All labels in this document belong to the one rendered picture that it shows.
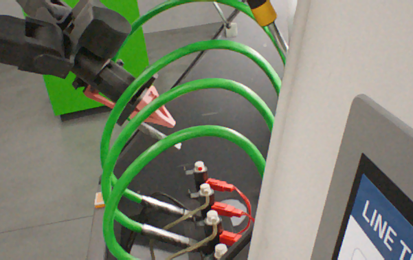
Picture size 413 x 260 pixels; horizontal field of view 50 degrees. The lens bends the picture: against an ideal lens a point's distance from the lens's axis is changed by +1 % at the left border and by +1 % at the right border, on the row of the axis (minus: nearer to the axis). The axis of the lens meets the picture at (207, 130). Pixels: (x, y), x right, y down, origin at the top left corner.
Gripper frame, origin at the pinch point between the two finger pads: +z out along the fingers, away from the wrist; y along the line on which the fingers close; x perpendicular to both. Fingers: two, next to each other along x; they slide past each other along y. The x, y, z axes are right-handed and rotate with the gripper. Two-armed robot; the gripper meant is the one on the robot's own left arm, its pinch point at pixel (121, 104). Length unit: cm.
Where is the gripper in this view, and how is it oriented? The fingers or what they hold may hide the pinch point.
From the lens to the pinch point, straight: 90.1
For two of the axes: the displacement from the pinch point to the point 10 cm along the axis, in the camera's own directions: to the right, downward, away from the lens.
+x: -5.6, 6.1, 5.6
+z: 6.1, 7.6, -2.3
